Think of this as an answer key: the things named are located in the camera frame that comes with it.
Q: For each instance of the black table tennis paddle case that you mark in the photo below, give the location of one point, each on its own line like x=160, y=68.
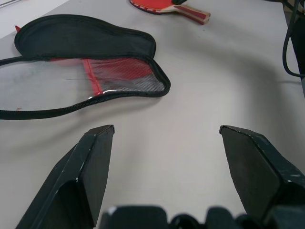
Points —
x=83, y=35

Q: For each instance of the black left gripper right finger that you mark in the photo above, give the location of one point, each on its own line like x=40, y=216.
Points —
x=252, y=171

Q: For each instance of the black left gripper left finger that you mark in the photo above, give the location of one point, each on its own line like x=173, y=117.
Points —
x=71, y=181

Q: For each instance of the red table tennis paddle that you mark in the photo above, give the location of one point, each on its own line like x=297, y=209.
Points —
x=190, y=12

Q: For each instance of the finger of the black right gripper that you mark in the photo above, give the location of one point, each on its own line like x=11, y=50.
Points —
x=178, y=1

